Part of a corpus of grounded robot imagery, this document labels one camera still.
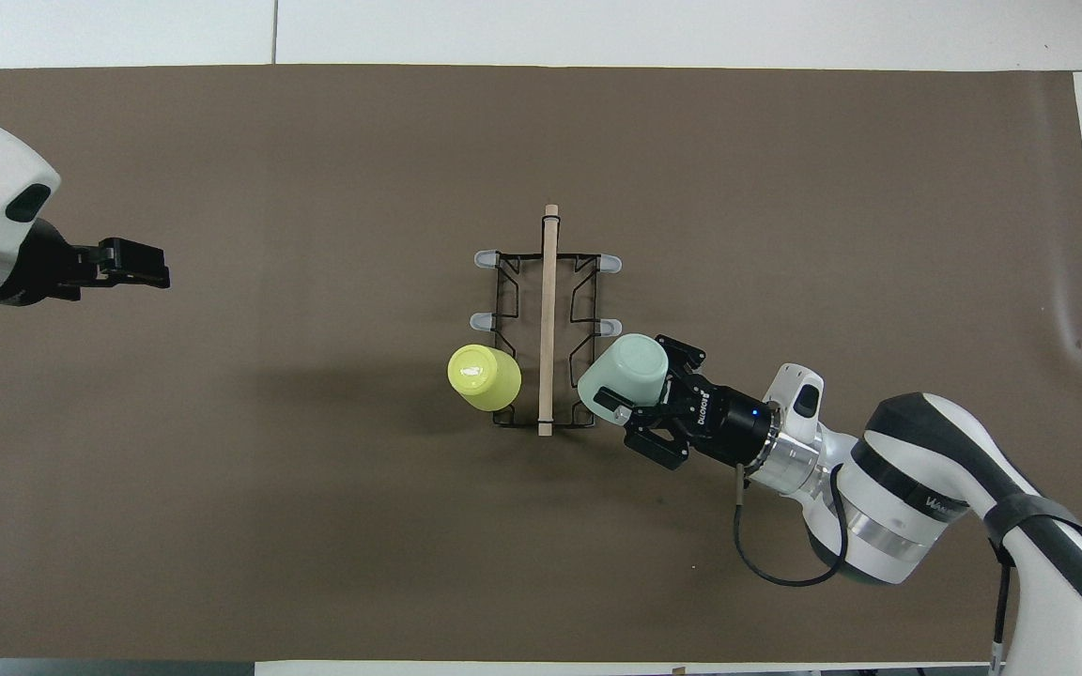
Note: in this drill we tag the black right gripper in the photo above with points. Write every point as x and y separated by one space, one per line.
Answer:
724 422

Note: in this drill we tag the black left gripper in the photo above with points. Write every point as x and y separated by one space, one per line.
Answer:
48 272

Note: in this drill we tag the pale green plastic cup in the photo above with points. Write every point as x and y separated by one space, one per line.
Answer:
626 376

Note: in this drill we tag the yellow plastic cup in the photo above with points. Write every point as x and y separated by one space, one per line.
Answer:
485 376

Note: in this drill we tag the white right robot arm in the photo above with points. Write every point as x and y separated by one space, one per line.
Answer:
898 488

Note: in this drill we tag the brown paper table mat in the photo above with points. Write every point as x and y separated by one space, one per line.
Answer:
316 516

